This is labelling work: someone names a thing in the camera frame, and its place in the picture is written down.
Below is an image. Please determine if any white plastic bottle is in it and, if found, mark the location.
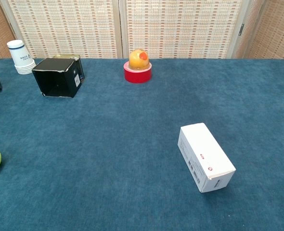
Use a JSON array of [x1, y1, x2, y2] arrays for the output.
[[6, 39, 37, 75]]

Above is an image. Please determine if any woven bamboo folding screen panel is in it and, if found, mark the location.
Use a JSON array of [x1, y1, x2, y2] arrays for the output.
[[119, 0, 244, 60], [0, 0, 123, 59]]

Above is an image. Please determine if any white rectangular carton box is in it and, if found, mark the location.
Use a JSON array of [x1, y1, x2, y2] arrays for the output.
[[177, 122, 236, 193]]

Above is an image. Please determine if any black open cardboard box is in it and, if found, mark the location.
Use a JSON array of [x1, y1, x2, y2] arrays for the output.
[[31, 57, 85, 99]]

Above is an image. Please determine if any yellow orange toy fruit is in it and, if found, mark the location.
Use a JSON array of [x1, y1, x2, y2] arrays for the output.
[[129, 49, 150, 72]]

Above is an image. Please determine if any blue felt table cloth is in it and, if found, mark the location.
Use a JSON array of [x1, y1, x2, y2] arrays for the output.
[[0, 57, 284, 231]]

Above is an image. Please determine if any red dish with yellow fruit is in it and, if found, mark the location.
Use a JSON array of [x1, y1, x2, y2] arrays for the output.
[[124, 60, 153, 84]]

